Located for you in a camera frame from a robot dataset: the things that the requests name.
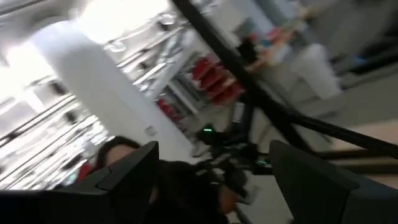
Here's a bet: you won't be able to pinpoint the white round bin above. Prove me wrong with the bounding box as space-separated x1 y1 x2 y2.
289 43 343 100

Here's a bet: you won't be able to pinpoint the person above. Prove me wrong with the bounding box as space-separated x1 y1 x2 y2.
76 136 249 224

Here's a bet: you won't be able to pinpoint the red storage bins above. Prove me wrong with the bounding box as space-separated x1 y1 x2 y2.
155 55 245 125

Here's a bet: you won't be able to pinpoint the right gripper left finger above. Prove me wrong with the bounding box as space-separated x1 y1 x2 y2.
0 141 160 224

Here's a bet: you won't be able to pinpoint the black aluminium rig frame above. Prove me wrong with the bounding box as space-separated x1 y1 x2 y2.
172 0 398 175

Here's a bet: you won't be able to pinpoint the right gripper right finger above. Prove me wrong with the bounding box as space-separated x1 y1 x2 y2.
268 139 398 224

